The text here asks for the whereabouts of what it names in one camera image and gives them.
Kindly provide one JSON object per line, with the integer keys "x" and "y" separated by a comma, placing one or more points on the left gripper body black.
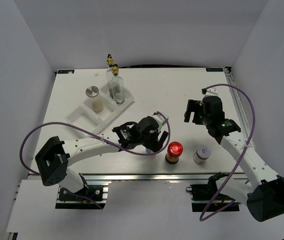
{"x": 150, "y": 142}

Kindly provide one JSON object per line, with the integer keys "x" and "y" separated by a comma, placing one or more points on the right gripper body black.
{"x": 205, "y": 119}

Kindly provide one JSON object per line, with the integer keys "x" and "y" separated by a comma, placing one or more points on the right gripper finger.
{"x": 192, "y": 107}
{"x": 197, "y": 118}

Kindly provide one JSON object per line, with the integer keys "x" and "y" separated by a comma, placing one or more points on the red lid sauce jar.
{"x": 174, "y": 151}

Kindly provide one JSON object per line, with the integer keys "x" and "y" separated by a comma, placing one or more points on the glass bottle clear liquid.
{"x": 117, "y": 86}

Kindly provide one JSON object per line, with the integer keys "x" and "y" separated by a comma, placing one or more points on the shaker jar metal lid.
{"x": 94, "y": 100}

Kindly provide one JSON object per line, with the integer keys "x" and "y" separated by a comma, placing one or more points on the glass bottle dark sauce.
{"x": 109, "y": 75}

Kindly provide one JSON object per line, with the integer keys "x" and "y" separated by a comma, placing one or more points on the blue label shaker jar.
{"x": 148, "y": 151}

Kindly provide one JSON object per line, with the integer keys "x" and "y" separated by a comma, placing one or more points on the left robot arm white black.
{"x": 56, "y": 156}

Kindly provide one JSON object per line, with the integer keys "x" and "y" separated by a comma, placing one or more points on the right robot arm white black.
{"x": 264, "y": 194}

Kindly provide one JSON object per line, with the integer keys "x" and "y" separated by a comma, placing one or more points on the white lid small jar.
{"x": 201, "y": 155}

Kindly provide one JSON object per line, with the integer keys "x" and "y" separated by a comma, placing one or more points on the right corner logo sticker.
{"x": 213, "y": 70}

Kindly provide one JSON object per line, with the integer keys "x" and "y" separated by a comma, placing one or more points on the corner logo sticker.
{"x": 213, "y": 70}
{"x": 65, "y": 71}

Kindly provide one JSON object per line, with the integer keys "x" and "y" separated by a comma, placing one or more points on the white compartment tray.
{"x": 94, "y": 114}

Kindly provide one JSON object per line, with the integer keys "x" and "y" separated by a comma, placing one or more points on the left corner logo sticker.
{"x": 65, "y": 71}

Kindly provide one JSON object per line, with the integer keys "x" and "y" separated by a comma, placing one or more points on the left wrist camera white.
{"x": 161, "y": 119}

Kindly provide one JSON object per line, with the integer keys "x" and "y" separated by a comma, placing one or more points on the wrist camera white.
{"x": 210, "y": 92}
{"x": 161, "y": 119}

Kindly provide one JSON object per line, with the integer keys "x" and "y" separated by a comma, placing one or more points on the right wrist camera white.
{"x": 210, "y": 92}

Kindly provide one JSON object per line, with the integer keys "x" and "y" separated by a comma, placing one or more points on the aluminium table frame rail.
{"x": 241, "y": 114}

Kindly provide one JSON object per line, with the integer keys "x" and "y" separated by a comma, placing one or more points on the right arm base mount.
{"x": 202, "y": 193}

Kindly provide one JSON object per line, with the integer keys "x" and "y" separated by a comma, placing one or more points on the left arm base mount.
{"x": 93, "y": 197}

